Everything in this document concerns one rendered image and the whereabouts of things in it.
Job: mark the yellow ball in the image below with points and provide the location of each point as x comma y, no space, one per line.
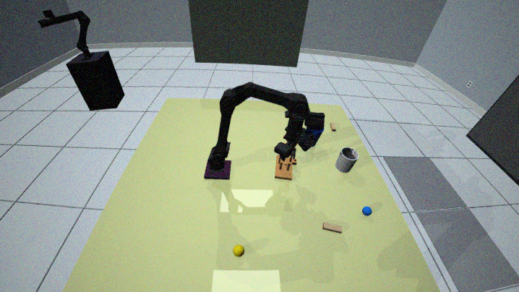
238,250

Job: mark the white cup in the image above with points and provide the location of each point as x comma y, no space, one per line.
346,159

